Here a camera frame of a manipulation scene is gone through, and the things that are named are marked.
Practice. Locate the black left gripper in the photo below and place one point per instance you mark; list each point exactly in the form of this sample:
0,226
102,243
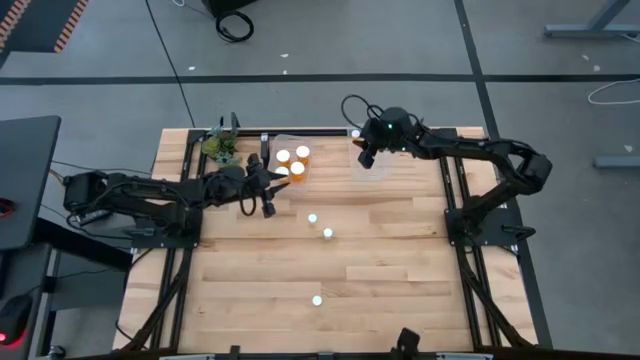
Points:
240,184

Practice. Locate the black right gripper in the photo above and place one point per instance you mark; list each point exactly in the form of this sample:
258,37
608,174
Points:
392,130

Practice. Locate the large orange pill bottle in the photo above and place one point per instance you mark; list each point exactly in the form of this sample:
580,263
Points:
297,167
283,155
302,151
281,170

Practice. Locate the clear plastic bin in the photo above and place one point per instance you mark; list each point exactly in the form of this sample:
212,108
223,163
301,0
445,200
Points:
375,172
306,185

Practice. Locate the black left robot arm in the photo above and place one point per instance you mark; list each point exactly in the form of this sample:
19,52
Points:
150,192

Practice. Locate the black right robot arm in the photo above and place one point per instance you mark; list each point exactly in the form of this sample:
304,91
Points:
475,147

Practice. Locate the artificial green plant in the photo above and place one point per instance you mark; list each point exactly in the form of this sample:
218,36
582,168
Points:
220,146

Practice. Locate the black power adapter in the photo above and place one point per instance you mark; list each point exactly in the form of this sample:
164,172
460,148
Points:
95,217

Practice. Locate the black desk leg beam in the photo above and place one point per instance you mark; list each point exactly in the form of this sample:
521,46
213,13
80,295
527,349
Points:
90,247

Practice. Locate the black blocky object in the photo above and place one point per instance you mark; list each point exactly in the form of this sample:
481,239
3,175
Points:
407,342

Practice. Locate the grey table foot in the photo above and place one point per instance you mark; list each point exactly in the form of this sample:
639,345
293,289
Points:
575,33
617,162

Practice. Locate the dark grey desk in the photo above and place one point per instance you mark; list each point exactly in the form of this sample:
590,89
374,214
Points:
25,175

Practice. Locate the caster wheel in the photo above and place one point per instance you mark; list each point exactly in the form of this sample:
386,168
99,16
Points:
57,352

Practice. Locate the black mat with orange stripes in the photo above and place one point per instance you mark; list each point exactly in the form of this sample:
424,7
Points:
40,25

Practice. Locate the black aluminium table frame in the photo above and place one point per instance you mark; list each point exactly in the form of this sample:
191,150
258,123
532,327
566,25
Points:
250,133

